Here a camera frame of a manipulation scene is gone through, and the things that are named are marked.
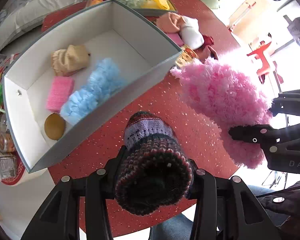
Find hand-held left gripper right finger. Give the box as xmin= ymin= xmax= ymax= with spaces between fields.
xmin=187 ymin=159 xmax=282 ymax=240

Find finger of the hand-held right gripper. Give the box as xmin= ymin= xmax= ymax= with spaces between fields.
xmin=229 ymin=124 xmax=275 ymax=144
xmin=269 ymin=88 xmax=300 ymax=117

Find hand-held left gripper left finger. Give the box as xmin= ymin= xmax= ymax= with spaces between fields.
xmin=20 ymin=145 xmax=127 ymax=240

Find dark knitted sock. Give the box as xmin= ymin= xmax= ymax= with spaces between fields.
xmin=114 ymin=111 xmax=193 ymax=215

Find pink fluffy cloth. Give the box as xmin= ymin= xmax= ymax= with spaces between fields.
xmin=170 ymin=56 xmax=274 ymax=169

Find brown round pad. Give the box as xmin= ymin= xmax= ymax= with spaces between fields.
xmin=44 ymin=113 xmax=66 ymax=140

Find light blue fluffy cloth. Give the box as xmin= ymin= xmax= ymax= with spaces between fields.
xmin=60 ymin=57 xmax=127 ymax=125

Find pink foam strip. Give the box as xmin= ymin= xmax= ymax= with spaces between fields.
xmin=45 ymin=76 xmax=75 ymax=113

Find white cloth bag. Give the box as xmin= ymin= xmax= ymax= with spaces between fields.
xmin=180 ymin=16 xmax=205 ymax=50

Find beige knit sock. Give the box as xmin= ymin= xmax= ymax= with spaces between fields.
xmin=51 ymin=44 xmax=91 ymax=77

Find grey white storage box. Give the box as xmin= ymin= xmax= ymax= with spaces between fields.
xmin=2 ymin=0 xmax=183 ymax=174

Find person's dark jacket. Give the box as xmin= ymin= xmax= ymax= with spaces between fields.
xmin=257 ymin=181 xmax=300 ymax=240

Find person's blue jeans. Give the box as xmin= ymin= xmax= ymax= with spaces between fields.
xmin=150 ymin=214 xmax=194 ymax=240

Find red plastic stool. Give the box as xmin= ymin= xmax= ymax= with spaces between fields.
xmin=246 ymin=40 xmax=273 ymax=77

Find dark red fabric rose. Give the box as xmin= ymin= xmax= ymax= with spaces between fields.
xmin=202 ymin=35 xmax=218 ymax=59

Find gold tissue packet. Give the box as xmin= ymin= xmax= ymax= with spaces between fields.
xmin=175 ymin=44 xmax=198 ymax=68

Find clear glass container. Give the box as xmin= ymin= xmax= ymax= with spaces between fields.
xmin=0 ymin=152 xmax=18 ymax=182

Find clear plastic snack jar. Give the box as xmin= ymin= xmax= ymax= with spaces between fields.
xmin=0 ymin=132 xmax=17 ymax=153

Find pink knitted sock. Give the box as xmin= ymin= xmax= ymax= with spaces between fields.
xmin=169 ymin=33 xmax=184 ymax=47

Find peach knit sock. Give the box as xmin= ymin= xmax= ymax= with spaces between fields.
xmin=156 ymin=12 xmax=188 ymax=33

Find grey shallow tray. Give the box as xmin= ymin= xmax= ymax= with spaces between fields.
xmin=86 ymin=0 xmax=178 ymax=18

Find white sofa cushion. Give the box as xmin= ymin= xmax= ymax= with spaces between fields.
xmin=15 ymin=0 xmax=90 ymax=30

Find grey patterned sofa cover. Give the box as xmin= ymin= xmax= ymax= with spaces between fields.
xmin=0 ymin=0 xmax=90 ymax=55

